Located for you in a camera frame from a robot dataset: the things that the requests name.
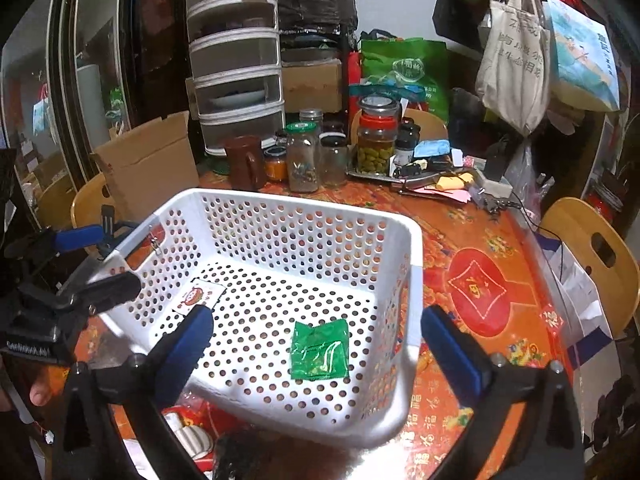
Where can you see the wooden chair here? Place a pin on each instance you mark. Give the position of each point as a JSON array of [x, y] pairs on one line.
[[602, 253], [87, 205]]

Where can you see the empty glass jar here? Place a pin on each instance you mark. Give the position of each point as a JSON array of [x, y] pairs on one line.
[[333, 159]]

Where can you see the brown plastic mug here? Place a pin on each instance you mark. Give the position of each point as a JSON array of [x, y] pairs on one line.
[[246, 162]]

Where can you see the green shopping bag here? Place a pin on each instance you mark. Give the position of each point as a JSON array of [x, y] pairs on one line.
[[415, 64]]

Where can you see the white red snack packet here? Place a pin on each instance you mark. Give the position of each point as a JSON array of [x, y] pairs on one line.
[[198, 293]]

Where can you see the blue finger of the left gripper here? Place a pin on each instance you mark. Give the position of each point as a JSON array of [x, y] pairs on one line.
[[106, 293], [73, 239]]

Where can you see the brown cardboard box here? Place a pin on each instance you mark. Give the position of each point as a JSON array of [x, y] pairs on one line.
[[145, 166]]

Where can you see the blue tissue pack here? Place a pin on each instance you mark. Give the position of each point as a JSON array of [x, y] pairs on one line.
[[431, 148]]

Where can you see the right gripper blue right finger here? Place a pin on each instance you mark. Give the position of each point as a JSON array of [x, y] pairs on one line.
[[462, 360]]

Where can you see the left wooden chair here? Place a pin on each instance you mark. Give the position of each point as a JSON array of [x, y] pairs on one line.
[[87, 205]]

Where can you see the white perforated plastic basket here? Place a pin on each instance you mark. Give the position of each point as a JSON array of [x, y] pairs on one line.
[[282, 261]]

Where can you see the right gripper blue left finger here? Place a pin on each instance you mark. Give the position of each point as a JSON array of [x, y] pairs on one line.
[[175, 356]]

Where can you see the green lid glass jar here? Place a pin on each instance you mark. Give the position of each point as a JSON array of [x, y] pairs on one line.
[[301, 156]]

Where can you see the blue printed hanging bag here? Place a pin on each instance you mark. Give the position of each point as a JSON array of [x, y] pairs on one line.
[[584, 73]]

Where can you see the red lid pickle jar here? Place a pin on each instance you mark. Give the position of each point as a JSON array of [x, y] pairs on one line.
[[377, 130]]

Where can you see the right wooden chair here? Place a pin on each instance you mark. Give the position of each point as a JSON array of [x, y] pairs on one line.
[[602, 253]]

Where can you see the person's left hand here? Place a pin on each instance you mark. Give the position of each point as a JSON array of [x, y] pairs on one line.
[[30, 378]]

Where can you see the small orange jar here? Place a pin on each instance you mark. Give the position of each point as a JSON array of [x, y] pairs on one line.
[[275, 163]]

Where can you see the cream ribbed soft ball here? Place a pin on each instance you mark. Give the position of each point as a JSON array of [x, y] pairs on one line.
[[194, 439]]

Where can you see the grey stacked drawer tower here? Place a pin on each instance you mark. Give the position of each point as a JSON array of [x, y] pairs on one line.
[[235, 59]]

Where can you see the black mesh pouch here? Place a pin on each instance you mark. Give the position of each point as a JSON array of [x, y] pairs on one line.
[[239, 456]]

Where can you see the green foil packet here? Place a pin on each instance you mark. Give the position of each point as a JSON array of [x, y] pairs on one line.
[[320, 352]]

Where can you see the beige canvas tote bag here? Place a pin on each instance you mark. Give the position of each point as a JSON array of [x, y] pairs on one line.
[[514, 76]]

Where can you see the red floral tablecloth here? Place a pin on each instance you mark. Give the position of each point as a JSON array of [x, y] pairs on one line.
[[475, 268]]

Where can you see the small black lid bottle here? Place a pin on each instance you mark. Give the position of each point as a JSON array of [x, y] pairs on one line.
[[406, 141]]

